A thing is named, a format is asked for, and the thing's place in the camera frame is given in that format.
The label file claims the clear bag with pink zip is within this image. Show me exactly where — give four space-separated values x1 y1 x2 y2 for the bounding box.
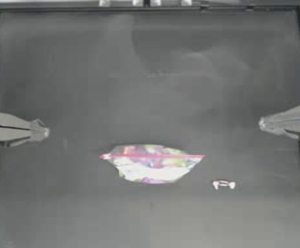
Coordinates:
99 143 207 185

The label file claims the black table frame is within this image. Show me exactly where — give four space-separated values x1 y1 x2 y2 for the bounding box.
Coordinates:
0 0 300 188

